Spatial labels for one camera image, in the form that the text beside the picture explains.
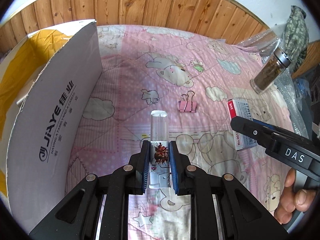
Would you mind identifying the red white staples box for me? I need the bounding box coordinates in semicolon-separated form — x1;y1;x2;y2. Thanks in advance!
227;99;257;151

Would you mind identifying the pink binder clip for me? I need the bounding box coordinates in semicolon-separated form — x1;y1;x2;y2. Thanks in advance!
178;90;197;113

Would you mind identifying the person's right hand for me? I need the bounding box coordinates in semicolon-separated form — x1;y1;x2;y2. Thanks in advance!
274;168;317;224

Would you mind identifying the glass tea bottle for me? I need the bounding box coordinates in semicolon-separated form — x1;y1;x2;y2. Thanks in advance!
250;47;291;94

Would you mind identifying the pink cartoon quilt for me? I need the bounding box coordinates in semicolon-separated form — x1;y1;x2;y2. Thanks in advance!
64;24;301;240

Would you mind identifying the camouflage cloth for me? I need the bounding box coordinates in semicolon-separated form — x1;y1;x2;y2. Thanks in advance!
283;5;309;74

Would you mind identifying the white cardboard box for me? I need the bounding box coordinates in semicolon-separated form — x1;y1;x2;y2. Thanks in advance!
1;19;102;232

